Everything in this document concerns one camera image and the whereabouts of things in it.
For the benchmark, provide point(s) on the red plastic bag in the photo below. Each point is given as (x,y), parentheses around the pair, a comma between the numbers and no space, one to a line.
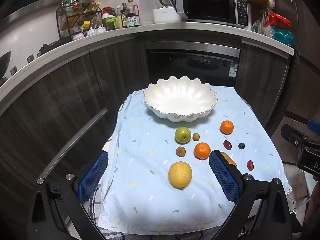
(277,20)

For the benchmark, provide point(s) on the white lidded container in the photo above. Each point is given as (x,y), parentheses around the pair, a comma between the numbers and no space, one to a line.
(165,16)

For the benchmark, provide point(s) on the black gas stove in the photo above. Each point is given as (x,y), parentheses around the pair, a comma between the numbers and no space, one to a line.
(30,57)

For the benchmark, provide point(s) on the large yellow citrus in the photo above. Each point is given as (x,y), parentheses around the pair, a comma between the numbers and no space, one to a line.
(180,175)

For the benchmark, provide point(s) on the yellow-cap bottle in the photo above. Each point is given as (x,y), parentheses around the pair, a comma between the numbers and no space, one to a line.
(86,25)

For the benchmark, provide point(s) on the dark blueberry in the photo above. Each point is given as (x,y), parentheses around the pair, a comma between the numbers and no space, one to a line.
(241,145)

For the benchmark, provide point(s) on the brown longan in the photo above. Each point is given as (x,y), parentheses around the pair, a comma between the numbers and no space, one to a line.
(196,136)
(180,151)

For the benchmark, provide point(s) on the black microwave oven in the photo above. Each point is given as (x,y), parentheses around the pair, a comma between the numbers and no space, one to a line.
(207,5)

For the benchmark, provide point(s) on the teal plastic bag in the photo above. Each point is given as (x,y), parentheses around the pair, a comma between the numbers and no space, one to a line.
(283,36)

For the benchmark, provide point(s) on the light blue printed cloth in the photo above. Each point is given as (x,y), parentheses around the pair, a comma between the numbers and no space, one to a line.
(140,170)

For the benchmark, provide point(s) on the built-in black oven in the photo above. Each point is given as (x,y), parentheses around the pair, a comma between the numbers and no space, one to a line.
(192,62)

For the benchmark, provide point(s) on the orange tangerine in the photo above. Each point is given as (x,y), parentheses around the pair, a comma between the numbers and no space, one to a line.
(226,127)
(202,150)

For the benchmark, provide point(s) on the white-green plastic bag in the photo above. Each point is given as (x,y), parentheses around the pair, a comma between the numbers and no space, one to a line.
(258,26)

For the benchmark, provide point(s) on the green apple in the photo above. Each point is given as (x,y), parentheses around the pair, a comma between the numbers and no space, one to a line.
(183,135)

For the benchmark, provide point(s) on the dark wood kitchen cabinet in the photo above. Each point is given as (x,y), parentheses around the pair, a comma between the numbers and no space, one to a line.
(75,92)

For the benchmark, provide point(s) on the white scalloped ceramic bowl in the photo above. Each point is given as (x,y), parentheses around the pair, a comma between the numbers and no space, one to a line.
(180,100)

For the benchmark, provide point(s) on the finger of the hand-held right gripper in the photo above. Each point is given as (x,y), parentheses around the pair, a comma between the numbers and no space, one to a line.
(314,125)
(292,135)

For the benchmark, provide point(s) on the dark grey refrigerator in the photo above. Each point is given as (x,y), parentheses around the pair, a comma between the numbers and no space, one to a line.
(305,42)

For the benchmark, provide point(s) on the dark glass bottle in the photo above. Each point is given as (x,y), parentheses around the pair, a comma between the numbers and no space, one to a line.
(123,17)

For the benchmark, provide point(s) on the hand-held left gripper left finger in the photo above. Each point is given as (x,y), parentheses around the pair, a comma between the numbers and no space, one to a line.
(93,175)

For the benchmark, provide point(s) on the green plastic pitcher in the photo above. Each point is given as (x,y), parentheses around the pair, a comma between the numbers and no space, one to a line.
(111,23)

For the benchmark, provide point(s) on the red-lid jar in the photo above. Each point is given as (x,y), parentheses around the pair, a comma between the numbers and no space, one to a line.
(106,11)

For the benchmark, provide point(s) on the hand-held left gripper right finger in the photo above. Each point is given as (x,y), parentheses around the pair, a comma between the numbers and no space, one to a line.
(223,177)

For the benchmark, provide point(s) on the white kitchen countertop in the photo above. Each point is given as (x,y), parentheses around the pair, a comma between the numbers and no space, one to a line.
(50,57)

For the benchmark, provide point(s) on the yellow-brown mango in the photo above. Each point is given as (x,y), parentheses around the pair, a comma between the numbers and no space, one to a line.
(231,160)

